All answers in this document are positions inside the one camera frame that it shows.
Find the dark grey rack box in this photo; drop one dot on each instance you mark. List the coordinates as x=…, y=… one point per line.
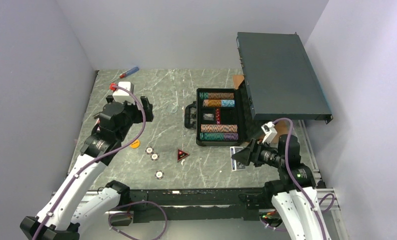
x=279, y=78

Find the poker chip lower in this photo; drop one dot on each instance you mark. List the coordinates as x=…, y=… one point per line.
x=159, y=174

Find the red triangular dealer button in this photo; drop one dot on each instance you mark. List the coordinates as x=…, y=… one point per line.
x=181, y=155

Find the black poker chip case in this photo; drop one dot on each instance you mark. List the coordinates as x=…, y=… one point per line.
x=222, y=117

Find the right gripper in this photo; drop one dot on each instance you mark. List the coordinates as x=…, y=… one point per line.
x=251, y=153

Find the clear glass lens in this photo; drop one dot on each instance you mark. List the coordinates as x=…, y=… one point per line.
x=172, y=108

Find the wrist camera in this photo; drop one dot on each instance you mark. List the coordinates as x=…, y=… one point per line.
x=269, y=131
x=120, y=93

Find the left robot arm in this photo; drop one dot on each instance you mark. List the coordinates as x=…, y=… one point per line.
x=82, y=172

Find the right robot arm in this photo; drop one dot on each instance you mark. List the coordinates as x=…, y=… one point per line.
x=294, y=185

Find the poker chip middle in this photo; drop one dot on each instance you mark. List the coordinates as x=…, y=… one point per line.
x=154, y=157

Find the orange big blind button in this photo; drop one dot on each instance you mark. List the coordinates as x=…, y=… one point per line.
x=135, y=144

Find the top chip row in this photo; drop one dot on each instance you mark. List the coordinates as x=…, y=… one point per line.
x=216, y=95

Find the chip row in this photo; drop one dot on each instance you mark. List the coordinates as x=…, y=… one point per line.
x=216, y=103
x=216, y=95
x=218, y=137
x=219, y=128

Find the poker chip upper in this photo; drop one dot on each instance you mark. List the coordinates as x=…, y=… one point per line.
x=149, y=150

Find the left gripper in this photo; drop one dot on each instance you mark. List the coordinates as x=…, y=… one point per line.
x=138, y=113

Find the red dice in case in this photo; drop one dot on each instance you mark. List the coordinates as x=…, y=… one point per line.
x=218, y=116

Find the bottom chip row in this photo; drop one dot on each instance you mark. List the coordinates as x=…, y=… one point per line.
x=218, y=137

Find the poker chip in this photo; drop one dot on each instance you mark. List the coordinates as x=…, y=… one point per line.
x=159, y=174
x=154, y=157
x=149, y=150

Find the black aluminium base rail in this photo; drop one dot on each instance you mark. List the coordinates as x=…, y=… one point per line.
x=250, y=204

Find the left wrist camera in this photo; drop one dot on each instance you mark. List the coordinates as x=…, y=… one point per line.
x=120, y=93

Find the blue red screwdriver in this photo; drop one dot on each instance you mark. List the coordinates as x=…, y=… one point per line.
x=128, y=73

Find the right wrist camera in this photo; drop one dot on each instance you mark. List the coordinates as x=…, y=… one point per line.
x=269, y=131

